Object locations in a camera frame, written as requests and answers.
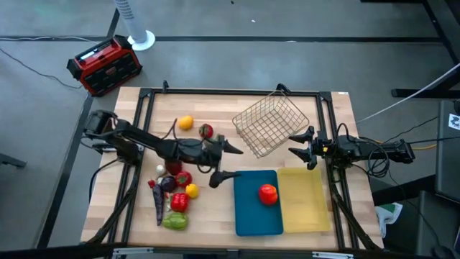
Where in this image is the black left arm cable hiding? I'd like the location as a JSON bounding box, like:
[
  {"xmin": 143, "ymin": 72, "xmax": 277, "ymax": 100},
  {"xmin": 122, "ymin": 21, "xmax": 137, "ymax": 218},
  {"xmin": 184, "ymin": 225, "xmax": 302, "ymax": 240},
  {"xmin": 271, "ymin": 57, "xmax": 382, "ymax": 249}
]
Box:
[{"xmin": 88, "ymin": 158, "xmax": 119, "ymax": 204}]

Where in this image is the black floor cable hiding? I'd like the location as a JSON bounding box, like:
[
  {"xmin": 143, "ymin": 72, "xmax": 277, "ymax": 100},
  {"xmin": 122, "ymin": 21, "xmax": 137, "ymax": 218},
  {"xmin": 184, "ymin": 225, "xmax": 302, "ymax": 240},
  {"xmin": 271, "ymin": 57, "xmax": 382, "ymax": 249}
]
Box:
[{"xmin": 0, "ymin": 47, "xmax": 86, "ymax": 90}]

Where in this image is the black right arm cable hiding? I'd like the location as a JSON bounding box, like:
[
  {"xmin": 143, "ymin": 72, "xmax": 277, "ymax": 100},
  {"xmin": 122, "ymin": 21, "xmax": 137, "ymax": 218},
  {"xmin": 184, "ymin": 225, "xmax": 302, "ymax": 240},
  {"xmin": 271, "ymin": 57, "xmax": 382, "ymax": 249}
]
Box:
[{"xmin": 365, "ymin": 136, "xmax": 392, "ymax": 179}]

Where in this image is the dark red oval fruit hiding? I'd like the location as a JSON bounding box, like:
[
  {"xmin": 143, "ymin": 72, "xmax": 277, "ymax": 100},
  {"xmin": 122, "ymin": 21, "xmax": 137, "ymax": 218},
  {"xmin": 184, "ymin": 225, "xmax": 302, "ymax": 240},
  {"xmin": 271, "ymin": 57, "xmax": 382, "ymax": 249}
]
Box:
[{"xmin": 165, "ymin": 160, "xmax": 183, "ymax": 176}]

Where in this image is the black cabinet with sticker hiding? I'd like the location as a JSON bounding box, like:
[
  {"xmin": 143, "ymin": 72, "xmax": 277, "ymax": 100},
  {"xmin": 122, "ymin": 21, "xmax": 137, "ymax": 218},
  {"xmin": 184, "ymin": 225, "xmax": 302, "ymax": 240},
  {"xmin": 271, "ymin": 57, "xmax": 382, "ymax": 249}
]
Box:
[{"xmin": 434, "ymin": 99, "xmax": 460, "ymax": 204}]

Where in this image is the gold wire basket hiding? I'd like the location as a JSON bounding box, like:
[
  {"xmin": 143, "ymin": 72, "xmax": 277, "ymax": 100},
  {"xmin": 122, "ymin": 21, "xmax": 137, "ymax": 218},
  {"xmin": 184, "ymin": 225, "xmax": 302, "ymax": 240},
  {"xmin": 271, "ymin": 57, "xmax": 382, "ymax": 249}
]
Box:
[{"xmin": 231, "ymin": 89, "xmax": 311, "ymax": 159}]

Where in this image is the white green bag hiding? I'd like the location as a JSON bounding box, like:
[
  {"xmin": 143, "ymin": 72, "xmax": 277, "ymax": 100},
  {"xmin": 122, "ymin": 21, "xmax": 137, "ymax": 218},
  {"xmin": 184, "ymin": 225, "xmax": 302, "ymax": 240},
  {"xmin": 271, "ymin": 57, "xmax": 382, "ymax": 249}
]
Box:
[{"xmin": 375, "ymin": 202, "xmax": 404, "ymax": 239}]

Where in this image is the black aluminium table frame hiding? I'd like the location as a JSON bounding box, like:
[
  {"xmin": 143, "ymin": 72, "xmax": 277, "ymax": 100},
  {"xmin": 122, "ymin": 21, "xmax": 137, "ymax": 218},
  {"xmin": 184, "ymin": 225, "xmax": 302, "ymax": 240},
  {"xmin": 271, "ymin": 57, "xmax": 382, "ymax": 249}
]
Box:
[{"xmin": 81, "ymin": 79, "xmax": 384, "ymax": 252}]

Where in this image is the silver metal bracket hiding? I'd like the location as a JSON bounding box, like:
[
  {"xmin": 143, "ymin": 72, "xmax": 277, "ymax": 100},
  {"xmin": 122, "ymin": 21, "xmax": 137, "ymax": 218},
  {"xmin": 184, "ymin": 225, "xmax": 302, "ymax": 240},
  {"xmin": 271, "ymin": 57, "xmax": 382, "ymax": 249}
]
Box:
[
  {"xmin": 311, "ymin": 251, "xmax": 355, "ymax": 259},
  {"xmin": 111, "ymin": 247, "xmax": 155, "ymax": 259}
]

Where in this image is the red bell pepper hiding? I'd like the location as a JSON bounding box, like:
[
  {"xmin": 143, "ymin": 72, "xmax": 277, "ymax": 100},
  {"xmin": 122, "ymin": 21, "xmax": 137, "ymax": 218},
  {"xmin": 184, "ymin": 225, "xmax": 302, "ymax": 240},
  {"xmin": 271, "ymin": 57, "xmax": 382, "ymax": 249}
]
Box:
[{"xmin": 170, "ymin": 192, "xmax": 190, "ymax": 214}]

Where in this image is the yellow lemon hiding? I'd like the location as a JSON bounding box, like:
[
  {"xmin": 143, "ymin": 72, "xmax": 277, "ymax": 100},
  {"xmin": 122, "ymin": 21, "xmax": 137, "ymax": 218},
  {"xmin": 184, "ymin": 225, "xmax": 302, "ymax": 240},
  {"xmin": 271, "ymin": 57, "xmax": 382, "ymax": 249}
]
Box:
[{"xmin": 185, "ymin": 183, "xmax": 200, "ymax": 199}]

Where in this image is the yellow plastic tray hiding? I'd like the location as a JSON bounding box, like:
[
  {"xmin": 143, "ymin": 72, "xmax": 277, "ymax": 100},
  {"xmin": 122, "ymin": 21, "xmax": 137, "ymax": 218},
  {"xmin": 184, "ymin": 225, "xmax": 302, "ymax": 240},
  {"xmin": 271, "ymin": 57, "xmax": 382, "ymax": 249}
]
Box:
[{"xmin": 277, "ymin": 166, "xmax": 332, "ymax": 234}]

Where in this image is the white tower fan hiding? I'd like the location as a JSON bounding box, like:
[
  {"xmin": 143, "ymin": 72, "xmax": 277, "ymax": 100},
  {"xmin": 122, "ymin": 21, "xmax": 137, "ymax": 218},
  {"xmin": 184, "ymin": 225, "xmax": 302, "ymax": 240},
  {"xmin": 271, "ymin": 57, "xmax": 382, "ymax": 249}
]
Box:
[{"xmin": 113, "ymin": 0, "xmax": 156, "ymax": 52}]

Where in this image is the green ridged squash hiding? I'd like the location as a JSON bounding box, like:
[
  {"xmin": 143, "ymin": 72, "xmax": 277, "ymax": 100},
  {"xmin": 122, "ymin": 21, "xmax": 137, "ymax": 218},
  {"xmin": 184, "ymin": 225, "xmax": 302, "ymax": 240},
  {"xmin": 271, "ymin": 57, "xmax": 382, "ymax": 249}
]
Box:
[{"xmin": 161, "ymin": 212, "xmax": 190, "ymax": 232}]

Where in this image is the grey floor cable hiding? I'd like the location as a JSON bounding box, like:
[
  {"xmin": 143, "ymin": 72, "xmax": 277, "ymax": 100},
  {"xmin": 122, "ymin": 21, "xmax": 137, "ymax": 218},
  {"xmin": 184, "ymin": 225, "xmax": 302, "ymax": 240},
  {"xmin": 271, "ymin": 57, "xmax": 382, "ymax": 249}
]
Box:
[{"xmin": 0, "ymin": 35, "xmax": 98, "ymax": 43}]

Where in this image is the red black jobsite radio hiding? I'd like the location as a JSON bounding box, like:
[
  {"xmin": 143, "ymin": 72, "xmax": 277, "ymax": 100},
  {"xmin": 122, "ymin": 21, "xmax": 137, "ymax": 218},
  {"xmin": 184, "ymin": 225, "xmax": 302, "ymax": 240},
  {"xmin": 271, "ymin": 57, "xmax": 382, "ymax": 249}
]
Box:
[{"xmin": 66, "ymin": 35, "xmax": 143, "ymax": 97}]

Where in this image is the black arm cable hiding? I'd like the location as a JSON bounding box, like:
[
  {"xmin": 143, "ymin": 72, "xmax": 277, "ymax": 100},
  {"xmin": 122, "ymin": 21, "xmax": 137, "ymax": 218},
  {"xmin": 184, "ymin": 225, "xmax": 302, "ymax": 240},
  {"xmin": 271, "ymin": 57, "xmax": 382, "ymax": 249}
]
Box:
[
  {"xmin": 88, "ymin": 158, "xmax": 119, "ymax": 204},
  {"xmin": 365, "ymin": 136, "xmax": 392, "ymax": 179}
]

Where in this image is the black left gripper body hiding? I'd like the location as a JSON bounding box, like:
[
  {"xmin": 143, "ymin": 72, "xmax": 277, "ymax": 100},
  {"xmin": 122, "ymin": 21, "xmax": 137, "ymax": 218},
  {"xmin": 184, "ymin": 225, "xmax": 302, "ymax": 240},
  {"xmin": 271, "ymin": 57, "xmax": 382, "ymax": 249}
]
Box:
[{"xmin": 202, "ymin": 135, "xmax": 227, "ymax": 170}]

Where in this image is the yellow orange citrus fruit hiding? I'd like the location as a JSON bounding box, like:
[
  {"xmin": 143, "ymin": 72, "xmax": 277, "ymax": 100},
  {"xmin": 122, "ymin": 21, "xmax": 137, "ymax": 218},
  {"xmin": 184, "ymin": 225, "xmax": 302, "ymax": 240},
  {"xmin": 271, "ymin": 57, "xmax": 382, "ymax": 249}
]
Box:
[{"xmin": 178, "ymin": 114, "xmax": 195, "ymax": 131}]

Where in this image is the red fruit with green top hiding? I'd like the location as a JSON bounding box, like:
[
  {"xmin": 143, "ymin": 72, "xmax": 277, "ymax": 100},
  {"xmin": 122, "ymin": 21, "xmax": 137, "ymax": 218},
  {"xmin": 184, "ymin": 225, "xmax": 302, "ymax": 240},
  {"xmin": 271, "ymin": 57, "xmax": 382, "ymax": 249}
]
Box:
[{"xmin": 175, "ymin": 171, "xmax": 193, "ymax": 188}]

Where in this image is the yellow cable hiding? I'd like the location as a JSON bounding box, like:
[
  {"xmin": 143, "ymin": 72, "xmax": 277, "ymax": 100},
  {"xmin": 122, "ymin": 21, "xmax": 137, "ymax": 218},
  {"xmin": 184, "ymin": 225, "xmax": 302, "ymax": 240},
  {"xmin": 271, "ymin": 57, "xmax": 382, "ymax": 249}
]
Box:
[{"xmin": 411, "ymin": 142, "xmax": 438, "ymax": 151}]

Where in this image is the round purple cabbage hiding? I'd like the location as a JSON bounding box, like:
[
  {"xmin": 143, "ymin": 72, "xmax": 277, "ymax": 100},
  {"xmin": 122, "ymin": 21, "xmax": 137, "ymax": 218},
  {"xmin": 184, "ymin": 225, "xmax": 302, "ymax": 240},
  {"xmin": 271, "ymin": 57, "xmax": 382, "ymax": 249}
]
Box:
[{"xmin": 160, "ymin": 175, "xmax": 178, "ymax": 193}]

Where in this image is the blue plastic tray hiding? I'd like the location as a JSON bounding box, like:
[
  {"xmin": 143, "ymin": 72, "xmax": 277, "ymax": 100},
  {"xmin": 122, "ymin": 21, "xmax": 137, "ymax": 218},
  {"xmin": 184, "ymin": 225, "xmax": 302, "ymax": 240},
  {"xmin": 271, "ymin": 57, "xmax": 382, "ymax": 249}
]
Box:
[{"xmin": 233, "ymin": 169, "xmax": 285, "ymax": 237}]

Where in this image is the grey furniture foot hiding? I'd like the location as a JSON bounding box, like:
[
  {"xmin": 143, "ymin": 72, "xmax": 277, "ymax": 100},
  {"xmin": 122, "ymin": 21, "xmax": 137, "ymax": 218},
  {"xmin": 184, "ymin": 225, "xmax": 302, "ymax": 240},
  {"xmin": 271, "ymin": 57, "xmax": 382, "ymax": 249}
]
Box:
[{"xmin": 0, "ymin": 153, "xmax": 28, "ymax": 170}]

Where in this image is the black desk frame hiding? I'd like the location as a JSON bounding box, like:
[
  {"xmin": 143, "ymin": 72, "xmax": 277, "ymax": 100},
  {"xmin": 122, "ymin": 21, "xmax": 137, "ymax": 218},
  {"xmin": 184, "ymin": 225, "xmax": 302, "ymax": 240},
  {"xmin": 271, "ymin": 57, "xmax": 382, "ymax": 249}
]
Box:
[{"xmin": 360, "ymin": 0, "xmax": 460, "ymax": 99}]

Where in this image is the purple eggplant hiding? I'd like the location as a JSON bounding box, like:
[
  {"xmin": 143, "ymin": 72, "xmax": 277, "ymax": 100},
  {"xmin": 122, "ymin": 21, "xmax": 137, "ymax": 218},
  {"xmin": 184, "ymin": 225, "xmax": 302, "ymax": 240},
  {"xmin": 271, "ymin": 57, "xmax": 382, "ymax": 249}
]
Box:
[{"xmin": 152, "ymin": 183, "xmax": 165, "ymax": 227}]

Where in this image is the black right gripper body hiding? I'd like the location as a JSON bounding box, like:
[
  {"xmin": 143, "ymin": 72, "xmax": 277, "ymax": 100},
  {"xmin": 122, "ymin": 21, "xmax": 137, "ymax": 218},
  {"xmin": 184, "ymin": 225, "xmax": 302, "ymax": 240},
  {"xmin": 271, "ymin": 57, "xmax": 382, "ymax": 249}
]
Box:
[{"xmin": 307, "ymin": 129, "xmax": 339, "ymax": 171}]

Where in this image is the white cable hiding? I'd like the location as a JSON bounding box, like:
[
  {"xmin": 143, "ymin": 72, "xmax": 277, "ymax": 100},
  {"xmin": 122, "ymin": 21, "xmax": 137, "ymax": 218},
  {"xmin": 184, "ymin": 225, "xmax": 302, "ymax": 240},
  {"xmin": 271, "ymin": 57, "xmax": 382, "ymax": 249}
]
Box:
[{"xmin": 355, "ymin": 63, "xmax": 460, "ymax": 125}]

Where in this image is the orange red tomato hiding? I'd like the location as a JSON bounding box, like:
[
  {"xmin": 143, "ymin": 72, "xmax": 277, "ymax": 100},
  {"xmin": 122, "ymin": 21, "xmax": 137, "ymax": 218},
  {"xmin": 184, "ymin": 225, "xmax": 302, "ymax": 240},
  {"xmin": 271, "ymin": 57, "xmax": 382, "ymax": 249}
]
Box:
[{"xmin": 258, "ymin": 183, "xmax": 280, "ymax": 206}]

